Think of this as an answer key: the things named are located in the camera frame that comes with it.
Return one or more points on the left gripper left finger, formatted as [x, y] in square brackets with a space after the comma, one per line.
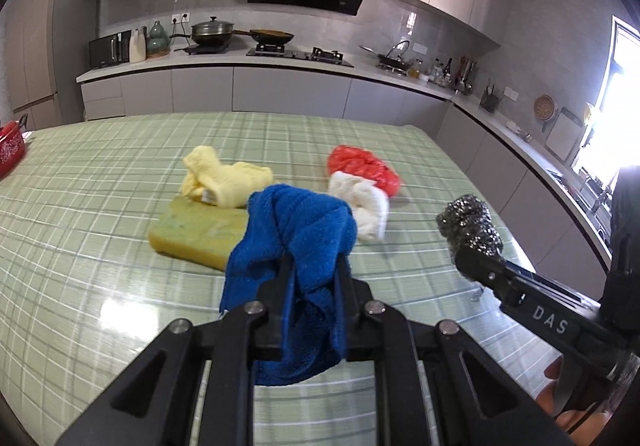
[153, 401]

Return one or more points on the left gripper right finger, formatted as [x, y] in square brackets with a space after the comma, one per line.
[435, 384]

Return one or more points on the steel wool scrubber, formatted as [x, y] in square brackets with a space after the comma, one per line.
[466, 223]

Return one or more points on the yellow green sponge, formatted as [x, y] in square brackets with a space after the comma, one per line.
[197, 232]

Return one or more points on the white paper towel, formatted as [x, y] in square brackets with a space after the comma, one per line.
[369, 204]

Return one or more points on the blue cloth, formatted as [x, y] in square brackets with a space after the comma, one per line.
[310, 232]

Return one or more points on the person right hand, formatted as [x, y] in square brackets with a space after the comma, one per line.
[583, 428]

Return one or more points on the green plaid tablecloth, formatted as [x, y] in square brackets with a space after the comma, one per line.
[101, 247]

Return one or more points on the white cutting board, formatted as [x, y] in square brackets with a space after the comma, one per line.
[564, 134]

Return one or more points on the round woven trivet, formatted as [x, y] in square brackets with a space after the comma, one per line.
[544, 108]

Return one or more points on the yellow cloth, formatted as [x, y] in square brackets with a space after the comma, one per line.
[228, 186]

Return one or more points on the black utensil holder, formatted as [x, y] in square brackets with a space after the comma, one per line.
[490, 99]

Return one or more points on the red plastic bag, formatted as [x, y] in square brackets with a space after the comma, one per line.
[360, 162]

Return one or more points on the red patterned pot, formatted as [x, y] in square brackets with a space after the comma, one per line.
[12, 144]

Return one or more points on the wok near sink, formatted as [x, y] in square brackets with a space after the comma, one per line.
[394, 58]

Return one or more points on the black microwave oven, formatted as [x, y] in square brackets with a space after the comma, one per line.
[109, 50]

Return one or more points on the green ceramic jar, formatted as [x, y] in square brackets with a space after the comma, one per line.
[157, 41]

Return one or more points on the white kettle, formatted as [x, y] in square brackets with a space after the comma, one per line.
[137, 46]

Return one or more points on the black gas stove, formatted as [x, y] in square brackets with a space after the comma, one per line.
[330, 57]

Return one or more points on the lidded black wok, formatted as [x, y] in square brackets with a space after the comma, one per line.
[216, 34]

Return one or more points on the black frying pan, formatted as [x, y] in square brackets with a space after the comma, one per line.
[266, 36]

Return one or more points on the grey refrigerator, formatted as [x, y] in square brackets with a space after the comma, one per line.
[47, 48]

